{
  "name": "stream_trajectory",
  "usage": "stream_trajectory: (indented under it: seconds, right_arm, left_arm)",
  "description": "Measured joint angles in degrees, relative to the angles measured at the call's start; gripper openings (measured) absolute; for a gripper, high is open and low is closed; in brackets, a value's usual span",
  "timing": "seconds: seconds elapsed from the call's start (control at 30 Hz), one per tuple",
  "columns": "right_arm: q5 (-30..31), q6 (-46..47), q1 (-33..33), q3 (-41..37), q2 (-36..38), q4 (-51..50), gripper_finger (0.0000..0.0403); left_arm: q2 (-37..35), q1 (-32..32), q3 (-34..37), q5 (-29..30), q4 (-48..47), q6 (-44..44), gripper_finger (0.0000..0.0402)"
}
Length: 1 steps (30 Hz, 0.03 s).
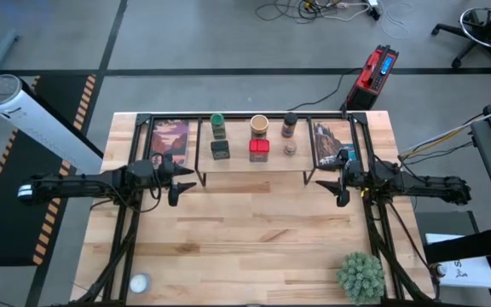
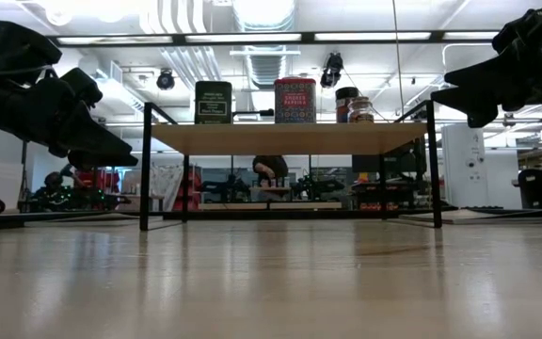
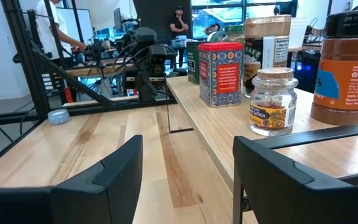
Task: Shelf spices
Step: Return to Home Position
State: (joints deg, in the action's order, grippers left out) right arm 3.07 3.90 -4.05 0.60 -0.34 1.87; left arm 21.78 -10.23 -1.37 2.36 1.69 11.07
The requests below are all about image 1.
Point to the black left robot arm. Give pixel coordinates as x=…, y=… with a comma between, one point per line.
x=79, y=185

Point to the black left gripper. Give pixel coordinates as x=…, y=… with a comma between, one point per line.
x=143, y=175

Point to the sunset landscape poster book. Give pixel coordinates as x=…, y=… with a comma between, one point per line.
x=169, y=136

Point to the tan-lid brown spice jar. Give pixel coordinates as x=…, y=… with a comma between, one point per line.
x=259, y=126

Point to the red-lid smoked paprika tin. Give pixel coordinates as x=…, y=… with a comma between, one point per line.
x=259, y=150

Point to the green-lid oregano glass jar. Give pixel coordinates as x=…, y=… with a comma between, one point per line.
x=218, y=125

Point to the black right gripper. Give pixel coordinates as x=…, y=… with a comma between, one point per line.
x=358, y=178

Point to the red portable power station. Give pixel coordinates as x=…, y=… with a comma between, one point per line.
x=371, y=81

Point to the small cork-top glass jar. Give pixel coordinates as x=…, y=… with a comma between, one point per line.
x=290, y=148

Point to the black office chair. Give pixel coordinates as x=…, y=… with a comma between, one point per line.
x=488, y=26

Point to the Acadia poster book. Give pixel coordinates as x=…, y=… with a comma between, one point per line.
x=326, y=136

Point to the black-lid orange spice bottle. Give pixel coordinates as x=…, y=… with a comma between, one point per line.
x=289, y=125

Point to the white printed paper sheet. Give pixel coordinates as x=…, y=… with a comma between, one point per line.
x=471, y=273

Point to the black padded bar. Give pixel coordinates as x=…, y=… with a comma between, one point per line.
x=471, y=247

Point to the white tower fan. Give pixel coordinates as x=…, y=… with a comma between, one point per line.
x=41, y=123

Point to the dark green spice tin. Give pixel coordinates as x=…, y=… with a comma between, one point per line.
x=220, y=150

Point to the green artificial succulent plant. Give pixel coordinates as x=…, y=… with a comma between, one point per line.
x=361, y=278

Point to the wooden shelf with black legs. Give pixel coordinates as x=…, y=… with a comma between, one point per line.
x=237, y=164

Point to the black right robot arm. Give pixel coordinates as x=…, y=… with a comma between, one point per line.
x=424, y=187

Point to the black hazard-striped floor mat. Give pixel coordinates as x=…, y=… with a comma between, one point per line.
x=15, y=230

